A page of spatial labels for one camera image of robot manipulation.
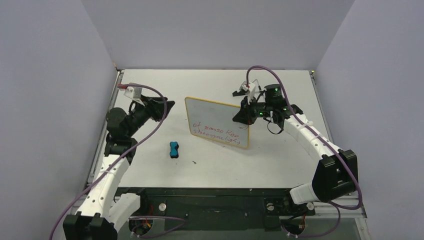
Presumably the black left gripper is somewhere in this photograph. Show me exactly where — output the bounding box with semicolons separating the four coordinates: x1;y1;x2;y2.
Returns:
125;94;174;138

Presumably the yellow framed whiteboard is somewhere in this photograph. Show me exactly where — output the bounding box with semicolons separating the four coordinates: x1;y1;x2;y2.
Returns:
184;96;250;149

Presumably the blue whiteboard eraser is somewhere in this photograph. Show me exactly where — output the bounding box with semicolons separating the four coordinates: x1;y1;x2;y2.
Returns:
169;141;179;159

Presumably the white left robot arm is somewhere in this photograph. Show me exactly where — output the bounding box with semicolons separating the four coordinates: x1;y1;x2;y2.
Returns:
62;95;175;240

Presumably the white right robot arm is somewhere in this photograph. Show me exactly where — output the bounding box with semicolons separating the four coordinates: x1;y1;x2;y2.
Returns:
232;82;358;214

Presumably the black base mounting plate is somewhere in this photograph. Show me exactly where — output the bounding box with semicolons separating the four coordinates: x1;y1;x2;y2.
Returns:
112;187;321;236

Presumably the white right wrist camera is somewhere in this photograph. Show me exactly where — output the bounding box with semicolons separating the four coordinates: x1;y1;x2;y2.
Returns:
239;81;257;105

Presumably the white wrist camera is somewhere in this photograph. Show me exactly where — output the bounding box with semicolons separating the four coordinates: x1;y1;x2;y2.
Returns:
239;81;257;105
117;84;145;106

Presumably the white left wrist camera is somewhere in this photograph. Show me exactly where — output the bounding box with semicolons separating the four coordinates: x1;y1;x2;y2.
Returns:
117;84;145;106

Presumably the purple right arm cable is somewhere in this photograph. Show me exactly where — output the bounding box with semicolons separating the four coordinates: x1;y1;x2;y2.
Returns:
245;65;363;239

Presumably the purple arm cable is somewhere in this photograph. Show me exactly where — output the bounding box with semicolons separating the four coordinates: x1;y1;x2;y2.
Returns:
48;83;188;240
245;65;363;239

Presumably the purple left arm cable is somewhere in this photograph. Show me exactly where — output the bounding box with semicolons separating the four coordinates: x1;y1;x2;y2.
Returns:
48;83;188;240

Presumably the aluminium front rail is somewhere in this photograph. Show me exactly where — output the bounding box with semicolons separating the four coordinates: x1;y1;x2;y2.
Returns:
67;195;368;220

